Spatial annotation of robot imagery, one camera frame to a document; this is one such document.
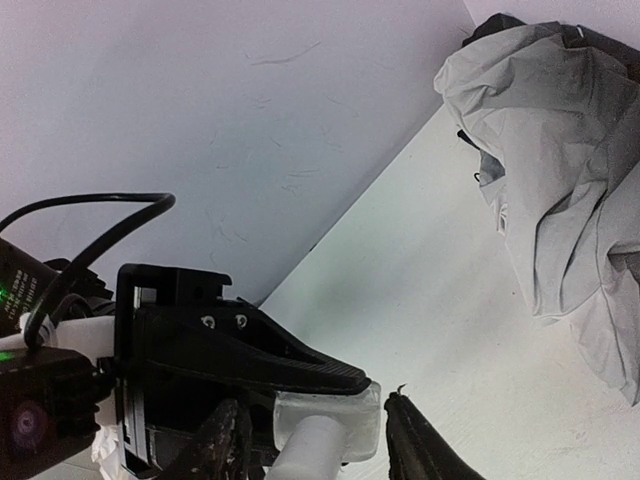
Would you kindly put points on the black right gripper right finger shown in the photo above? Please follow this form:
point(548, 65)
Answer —
point(416, 450)

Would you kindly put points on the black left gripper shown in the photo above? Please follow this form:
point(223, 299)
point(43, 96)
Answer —
point(181, 349)

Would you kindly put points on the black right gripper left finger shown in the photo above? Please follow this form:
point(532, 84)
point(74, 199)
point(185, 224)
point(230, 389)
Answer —
point(221, 448)

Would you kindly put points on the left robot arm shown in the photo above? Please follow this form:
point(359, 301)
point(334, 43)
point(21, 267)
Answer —
point(24, 279)

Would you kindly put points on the grey and black jacket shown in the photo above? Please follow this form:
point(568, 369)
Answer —
point(553, 110)

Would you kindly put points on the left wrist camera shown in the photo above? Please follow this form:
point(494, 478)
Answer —
point(53, 399)

